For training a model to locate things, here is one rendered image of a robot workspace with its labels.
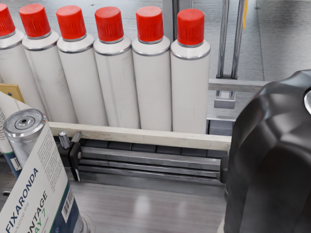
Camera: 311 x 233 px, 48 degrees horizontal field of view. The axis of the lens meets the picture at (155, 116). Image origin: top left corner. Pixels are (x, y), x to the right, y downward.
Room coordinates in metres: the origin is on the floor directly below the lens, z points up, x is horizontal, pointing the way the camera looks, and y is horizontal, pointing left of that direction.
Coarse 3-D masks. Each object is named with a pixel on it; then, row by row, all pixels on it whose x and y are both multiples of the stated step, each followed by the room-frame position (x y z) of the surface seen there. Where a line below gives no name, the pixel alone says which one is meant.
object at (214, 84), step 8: (216, 80) 0.42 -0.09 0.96; (224, 80) 0.42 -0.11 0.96; (232, 80) 0.42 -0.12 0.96; (240, 80) 0.42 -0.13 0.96; (248, 80) 0.41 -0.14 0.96; (208, 88) 0.42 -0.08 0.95; (216, 88) 0.41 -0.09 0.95; (224, 88) 0.41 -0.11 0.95; (232, 88) 0.41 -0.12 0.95; (240, 88) 0.41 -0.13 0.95; (248, 88) 0.40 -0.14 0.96; (256, 88) 0.40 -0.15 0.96
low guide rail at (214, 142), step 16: (64, 128) 0.39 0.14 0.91; (80, 128) 0.39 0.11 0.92; (96, 128) 0.39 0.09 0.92; (112, 128) 0.38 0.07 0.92; (128, 128) 0.38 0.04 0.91; (160, 144) 0.36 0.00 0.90; (176, 144) 0.35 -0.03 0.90; (192, 144) 0.35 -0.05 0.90; (208, 144) 0.34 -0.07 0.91; (224, 144) 0.34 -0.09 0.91
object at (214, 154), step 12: (216, 120) 0.42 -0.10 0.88; (216, 132) 0.39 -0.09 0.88; (228, 132) 0.39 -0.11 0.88; (84, 144) 0.39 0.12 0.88; (96, 144) 0.39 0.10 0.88; (108, 144) 0.39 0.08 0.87; (120, 144) 0.38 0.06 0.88; (132, 144) 0.38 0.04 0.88; (144, 144) 0.38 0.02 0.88; (192, 156) 0.35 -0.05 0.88; (204, 156) 0.35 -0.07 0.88; (216, 156) 0.34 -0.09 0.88
